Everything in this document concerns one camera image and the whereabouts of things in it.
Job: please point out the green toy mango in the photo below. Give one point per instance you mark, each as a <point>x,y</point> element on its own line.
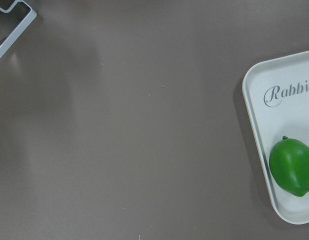
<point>289,165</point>

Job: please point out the white rectangular tray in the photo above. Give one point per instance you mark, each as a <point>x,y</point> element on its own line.
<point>276,95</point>

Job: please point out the white wire rack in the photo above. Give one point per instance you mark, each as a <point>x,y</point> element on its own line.
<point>15,17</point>

